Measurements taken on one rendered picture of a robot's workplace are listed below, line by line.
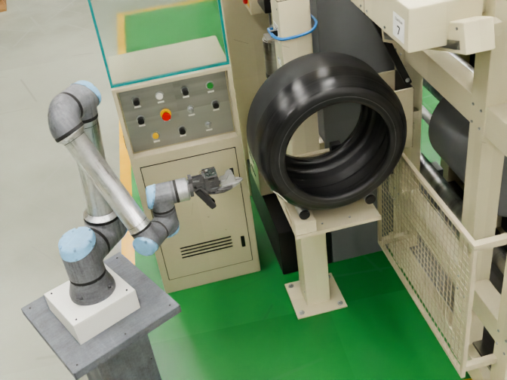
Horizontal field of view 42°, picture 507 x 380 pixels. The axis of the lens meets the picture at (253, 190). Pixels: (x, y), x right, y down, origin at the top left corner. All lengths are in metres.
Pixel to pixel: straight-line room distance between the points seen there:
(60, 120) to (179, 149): 0.96
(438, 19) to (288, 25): 0.72
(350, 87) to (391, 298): 1.51
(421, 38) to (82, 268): 1.52
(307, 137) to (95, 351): 1.26
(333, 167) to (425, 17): 0.96
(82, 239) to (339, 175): 1.10
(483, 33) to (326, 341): 1.82
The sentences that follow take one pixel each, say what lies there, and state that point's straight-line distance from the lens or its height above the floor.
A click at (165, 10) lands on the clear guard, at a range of 2.98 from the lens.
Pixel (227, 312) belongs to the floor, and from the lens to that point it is 3.60.
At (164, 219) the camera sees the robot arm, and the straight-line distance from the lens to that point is 2.59.
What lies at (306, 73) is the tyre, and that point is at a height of 1.48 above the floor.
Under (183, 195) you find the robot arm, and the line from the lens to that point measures 2.55.
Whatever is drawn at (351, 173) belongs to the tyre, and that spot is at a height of 0.94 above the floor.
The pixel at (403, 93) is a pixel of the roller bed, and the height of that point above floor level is 1.18.
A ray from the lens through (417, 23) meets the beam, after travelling 2.16.
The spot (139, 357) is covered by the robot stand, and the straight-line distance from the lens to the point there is 3.05.
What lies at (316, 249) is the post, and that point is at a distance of 3.32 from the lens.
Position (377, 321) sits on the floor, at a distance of 3.48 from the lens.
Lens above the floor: 2.55
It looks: 35 degrees down
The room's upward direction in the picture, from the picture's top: 8 degrees counter-clockwise
